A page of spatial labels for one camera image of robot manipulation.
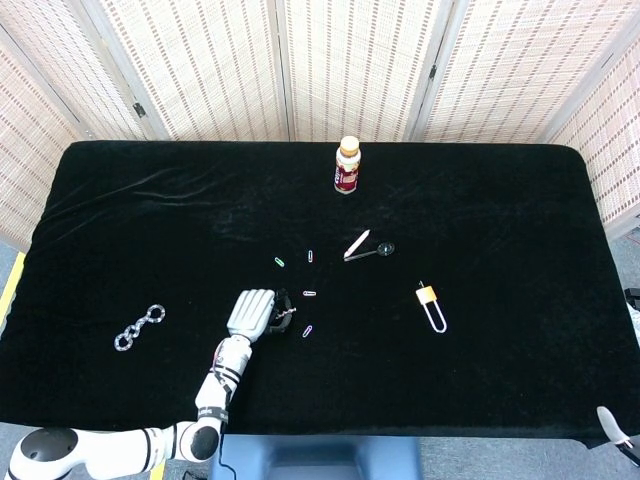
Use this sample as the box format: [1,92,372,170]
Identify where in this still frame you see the black velvet table cloth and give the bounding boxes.
[0,139,640,449]

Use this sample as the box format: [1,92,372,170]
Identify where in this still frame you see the small metal spoon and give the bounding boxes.
[344,241,396,263]

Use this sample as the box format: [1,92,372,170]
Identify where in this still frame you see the brass long shackle padlock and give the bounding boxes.
[415,280,449,335]

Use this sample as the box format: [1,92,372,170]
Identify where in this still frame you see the woven folding screen panel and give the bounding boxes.
[0,29,87,254]
[0,0,151,142]
[422,0,640,145]
[283,0,444,144]
[549,47,640,240]
[94,0,290,142]

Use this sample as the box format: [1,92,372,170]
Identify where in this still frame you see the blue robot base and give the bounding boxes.
[207,433,426,480]

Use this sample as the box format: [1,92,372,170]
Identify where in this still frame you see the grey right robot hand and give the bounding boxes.
[596,405,640,451]

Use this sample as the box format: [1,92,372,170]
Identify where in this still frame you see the white pointed stick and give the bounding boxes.
[343,229,372,261]

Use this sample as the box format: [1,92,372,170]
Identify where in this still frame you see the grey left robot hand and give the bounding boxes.
[226,287,297,344]

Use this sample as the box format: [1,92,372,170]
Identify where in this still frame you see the silver metal chain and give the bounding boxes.
[113,303,167,352]

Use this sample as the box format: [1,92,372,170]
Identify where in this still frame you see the red label drink bottle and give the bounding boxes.
[333,135,362,196]

